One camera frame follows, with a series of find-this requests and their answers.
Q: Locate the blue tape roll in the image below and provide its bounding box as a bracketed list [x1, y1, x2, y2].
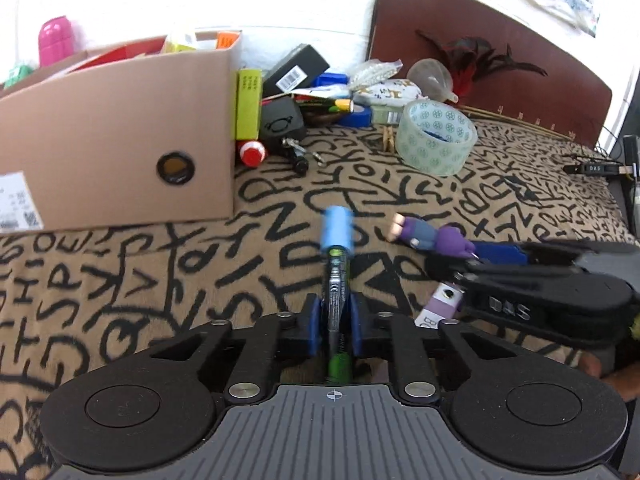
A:
[344, 104, 374, 129]

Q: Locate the red and white toy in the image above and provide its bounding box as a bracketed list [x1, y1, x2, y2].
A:
[237, 140, 267, 169]

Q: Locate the person's right hand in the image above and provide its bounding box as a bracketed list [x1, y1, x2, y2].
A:
[581, 351, 640, 402]

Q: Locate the dark red headboard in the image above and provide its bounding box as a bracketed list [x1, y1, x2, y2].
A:
[366, 0, 614, 152]

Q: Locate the marker with yellow cap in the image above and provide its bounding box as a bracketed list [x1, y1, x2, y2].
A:
[299, 98, 355, 114]

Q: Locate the large cardboard box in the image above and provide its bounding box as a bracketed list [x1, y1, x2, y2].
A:
[0, 30, 244, 233]

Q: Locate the yellow-green box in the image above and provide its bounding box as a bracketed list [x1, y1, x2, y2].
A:
[235, 68, 264, 142]

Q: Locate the clear plastic funnel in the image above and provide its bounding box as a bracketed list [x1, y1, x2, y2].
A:
[406, 58, 459, 106]

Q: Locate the pink bottle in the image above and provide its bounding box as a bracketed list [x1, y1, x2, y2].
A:
[39, 16, 77, 67]

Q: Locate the clear bag of beads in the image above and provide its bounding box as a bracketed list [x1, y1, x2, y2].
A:
[346, 58, 404, 92]

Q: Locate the yellow packet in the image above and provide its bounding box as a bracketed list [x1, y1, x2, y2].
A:
[161, 31, 199, 54]

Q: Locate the black marker with blue cap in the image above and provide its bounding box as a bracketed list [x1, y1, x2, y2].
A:
[321, 205, 357, 382]

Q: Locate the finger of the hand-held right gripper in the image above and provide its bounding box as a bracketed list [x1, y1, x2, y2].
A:
[471, 241, 583, 267]
[425, 254, 576, 288]

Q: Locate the bundle of thin sticks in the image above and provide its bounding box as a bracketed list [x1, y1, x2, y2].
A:
[459, 104, 577, 142]

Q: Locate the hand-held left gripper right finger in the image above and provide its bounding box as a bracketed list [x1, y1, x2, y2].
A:
[350, 292, 516, 403]

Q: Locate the black key bunch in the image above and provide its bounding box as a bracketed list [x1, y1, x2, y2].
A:
[281, 136, 332, 177]

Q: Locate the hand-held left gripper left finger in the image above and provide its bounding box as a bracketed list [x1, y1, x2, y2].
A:
[147, 297, 322, 403]

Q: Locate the green patterned tape roll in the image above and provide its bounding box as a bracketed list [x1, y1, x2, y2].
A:
[394, 99, 479, 177]

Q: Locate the purple toy figure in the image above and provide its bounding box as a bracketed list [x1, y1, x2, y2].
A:
[389, 212, 477, 261]

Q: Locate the red and black feather duster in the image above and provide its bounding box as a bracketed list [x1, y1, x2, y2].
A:
[416, 29, 549, 100]

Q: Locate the black box with barcode label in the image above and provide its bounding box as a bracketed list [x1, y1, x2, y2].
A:
[261, 43, 331, 99]

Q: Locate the black case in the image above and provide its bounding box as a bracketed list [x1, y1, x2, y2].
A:
[259, 96, 307, 144]

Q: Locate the letter print blanket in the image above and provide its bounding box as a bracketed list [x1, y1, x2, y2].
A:
[0, 119, 640, 480]

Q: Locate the white printed pouch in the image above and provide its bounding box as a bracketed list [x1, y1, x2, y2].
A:
[351, 79, 424, 109]

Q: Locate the black device with cable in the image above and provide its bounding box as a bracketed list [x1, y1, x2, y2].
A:
[562, 134, 640, 177]

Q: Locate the purple and white card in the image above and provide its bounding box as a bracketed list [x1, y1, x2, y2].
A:
[412, 282, 462, 330]

